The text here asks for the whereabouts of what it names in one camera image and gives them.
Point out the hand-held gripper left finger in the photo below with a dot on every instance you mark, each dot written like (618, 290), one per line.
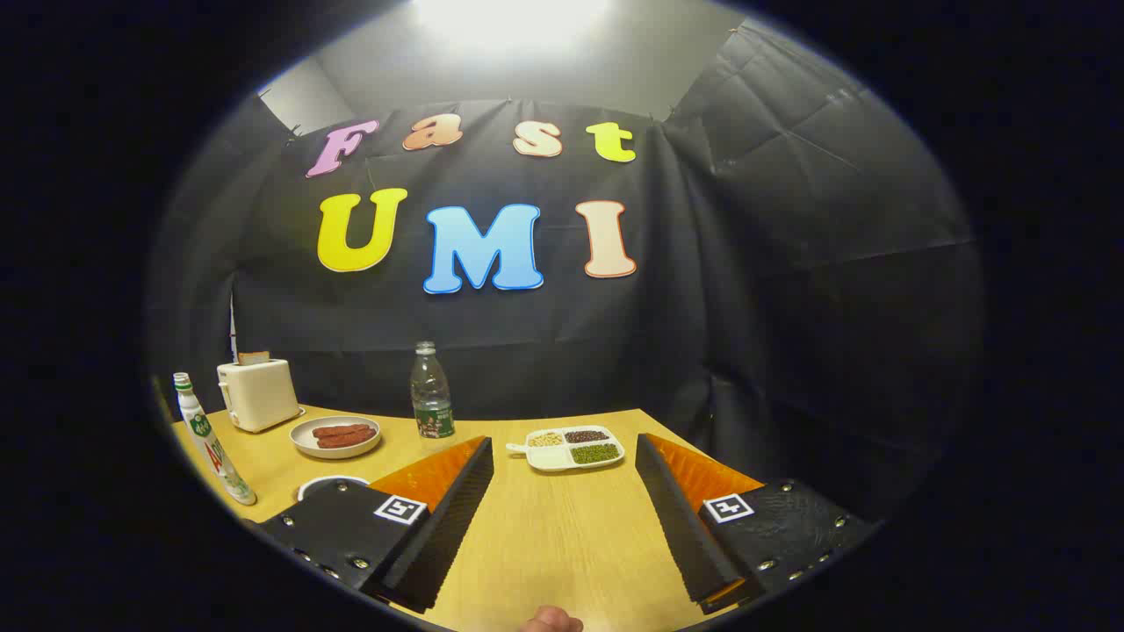
(448, 518)

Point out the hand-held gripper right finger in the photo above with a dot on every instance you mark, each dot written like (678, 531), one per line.
(676, 518)

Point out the white juice bottle green label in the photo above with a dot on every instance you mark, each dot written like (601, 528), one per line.
(211, 448)

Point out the clear plastic water bottle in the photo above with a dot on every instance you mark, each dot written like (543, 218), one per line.
(432, 395)

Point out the pile of green beans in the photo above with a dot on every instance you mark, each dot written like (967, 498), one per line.
(597, 454)

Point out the wooden table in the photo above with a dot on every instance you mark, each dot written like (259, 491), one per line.
(562, 544)

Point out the white divided dish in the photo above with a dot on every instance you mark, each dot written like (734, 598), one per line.
(549, 458)

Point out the pile of dark beans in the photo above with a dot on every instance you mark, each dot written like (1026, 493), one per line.
(587, 435)

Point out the pile of yellow soybeans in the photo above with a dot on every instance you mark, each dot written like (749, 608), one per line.
(546, 439)

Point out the red sausage meat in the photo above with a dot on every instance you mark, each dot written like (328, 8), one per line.
(342, 435)

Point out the round white plate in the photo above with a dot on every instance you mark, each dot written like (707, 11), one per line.
(303, 443)

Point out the black backdrop cloth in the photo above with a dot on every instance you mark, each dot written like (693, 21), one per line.
(492, 333)

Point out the white toaster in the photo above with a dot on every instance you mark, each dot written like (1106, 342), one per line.
(259, 395)

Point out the brown toast slice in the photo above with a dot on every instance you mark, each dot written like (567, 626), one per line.
(253, 358)

